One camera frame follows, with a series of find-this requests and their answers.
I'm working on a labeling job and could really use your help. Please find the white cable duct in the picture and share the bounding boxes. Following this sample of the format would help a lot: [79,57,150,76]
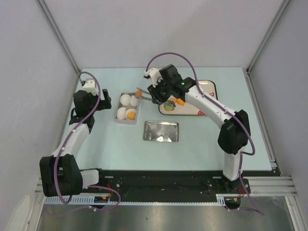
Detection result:
[44,193,244,206]

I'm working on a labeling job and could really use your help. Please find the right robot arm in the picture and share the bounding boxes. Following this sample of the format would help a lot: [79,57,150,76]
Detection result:
[144,64,250,193]

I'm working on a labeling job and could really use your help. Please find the orange sandwich cookie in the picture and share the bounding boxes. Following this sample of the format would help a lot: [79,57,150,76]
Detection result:
[127,111,136,120]

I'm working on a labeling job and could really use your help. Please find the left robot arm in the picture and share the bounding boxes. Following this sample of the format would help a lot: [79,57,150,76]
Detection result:
[39,89,112,197]

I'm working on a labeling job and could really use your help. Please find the green round cookie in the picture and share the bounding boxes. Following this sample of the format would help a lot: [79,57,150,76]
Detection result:
[165,105,174,111]

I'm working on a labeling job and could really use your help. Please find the white paper cup near right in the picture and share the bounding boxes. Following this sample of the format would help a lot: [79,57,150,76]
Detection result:
[126,108,137,120]

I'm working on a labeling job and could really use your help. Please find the white paper cup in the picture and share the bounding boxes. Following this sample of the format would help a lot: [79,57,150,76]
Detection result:
[120,94,131,106]
[130,95,139,107]
[126,108,137,120]
[116,107,127,120]

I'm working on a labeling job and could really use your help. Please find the white paper cup far right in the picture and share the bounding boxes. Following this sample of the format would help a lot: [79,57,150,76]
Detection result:
[130,95,139,107]

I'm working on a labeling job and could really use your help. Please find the white paper cup near left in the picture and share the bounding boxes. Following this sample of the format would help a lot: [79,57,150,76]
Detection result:
[116,107,127,120]

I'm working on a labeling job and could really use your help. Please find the orange fish cookie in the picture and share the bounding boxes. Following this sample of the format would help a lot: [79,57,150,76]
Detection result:
[177,99,185,106]

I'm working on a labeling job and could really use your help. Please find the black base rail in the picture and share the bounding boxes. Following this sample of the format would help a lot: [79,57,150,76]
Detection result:
[72,169,251,203]

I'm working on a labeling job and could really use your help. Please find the metal tongs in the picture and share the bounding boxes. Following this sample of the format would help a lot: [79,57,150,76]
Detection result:
[134,88,169,105]

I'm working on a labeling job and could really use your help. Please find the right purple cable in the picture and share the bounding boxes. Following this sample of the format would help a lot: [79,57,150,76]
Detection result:
[146,52,265,216]

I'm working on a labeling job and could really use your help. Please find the white rectangular tin box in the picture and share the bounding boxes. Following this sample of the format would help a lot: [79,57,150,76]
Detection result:
[115,92,141,125]

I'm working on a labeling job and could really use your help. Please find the silver tin lid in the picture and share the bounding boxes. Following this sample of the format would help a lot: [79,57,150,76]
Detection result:
[143,121,179,142]

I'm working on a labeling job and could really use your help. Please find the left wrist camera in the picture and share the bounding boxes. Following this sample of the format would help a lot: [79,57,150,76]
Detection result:
[82,78,99,95]

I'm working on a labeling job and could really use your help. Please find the strawberry print tray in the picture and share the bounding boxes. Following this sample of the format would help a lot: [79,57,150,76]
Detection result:
[158,80,218,116]

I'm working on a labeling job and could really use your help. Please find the white paper cup far left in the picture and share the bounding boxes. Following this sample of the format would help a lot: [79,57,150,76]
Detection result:
[120,94,131,106]

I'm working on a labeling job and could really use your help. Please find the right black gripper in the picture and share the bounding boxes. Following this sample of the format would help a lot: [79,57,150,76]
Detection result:
[147,78,172,106]

